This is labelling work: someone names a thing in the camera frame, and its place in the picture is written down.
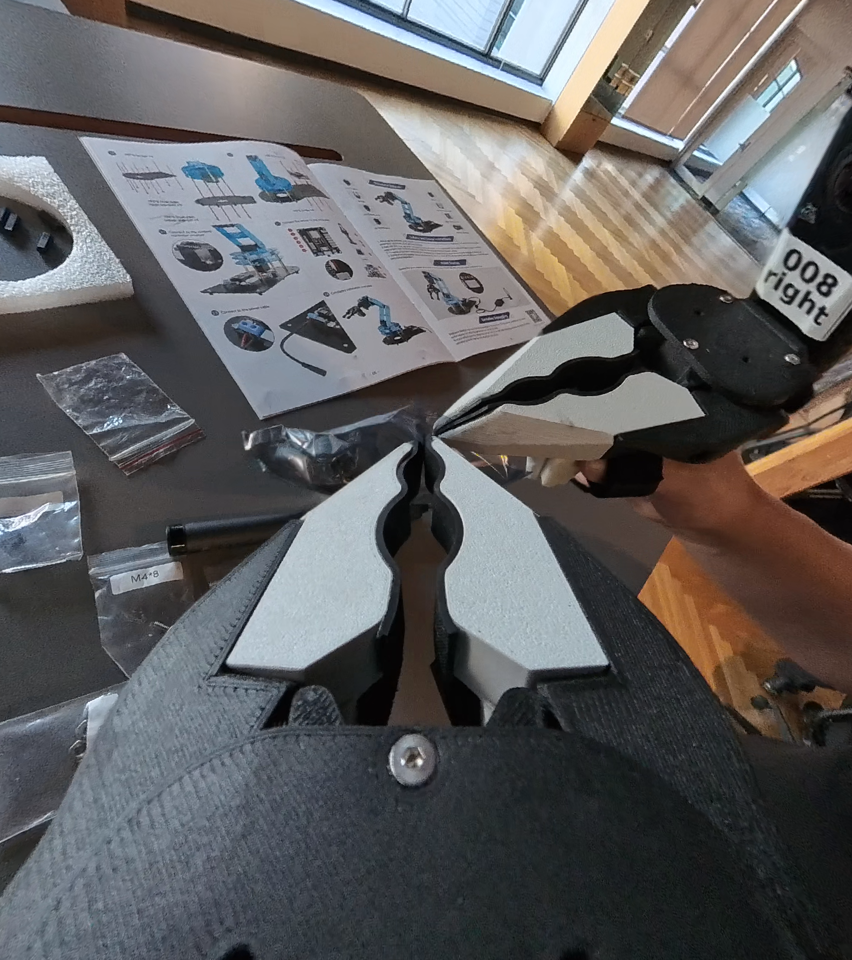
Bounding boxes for person's right hand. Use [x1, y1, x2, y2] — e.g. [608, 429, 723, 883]
[582, 447, 790, 550]

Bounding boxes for scattered small clear zip bags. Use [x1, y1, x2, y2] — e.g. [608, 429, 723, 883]
[0, 351, 205, 850]

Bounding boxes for person's right forearm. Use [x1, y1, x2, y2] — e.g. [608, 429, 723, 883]
[726, 468, 852, 724]

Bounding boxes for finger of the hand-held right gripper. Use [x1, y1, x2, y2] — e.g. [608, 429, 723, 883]
[440, 372, 712, 490]
[434, 311, 653, 438]

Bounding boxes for dark parts bag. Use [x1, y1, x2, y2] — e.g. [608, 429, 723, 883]
[242, 407, 445, 495]

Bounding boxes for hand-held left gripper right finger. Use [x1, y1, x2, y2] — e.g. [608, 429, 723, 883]
[428, 441, 616, 703]

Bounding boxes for printed instruction manual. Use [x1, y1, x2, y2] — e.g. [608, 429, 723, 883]
[78, 135, 551, 420]

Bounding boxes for black screwdriver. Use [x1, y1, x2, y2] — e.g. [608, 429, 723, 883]
[165, 510, 316, 558]

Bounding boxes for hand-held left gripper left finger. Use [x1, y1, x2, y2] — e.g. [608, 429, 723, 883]
[225, 440, 418, 708]

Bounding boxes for white foam tray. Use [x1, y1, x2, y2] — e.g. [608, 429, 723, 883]
[0, 150, 136, 321]

